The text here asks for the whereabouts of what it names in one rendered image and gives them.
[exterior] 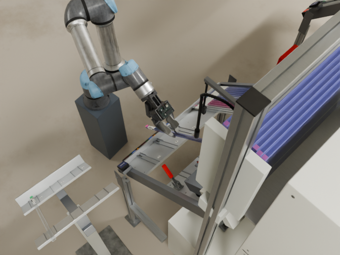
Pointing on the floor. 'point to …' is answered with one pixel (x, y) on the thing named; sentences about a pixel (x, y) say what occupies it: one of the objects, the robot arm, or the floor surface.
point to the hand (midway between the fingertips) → (174, 133)
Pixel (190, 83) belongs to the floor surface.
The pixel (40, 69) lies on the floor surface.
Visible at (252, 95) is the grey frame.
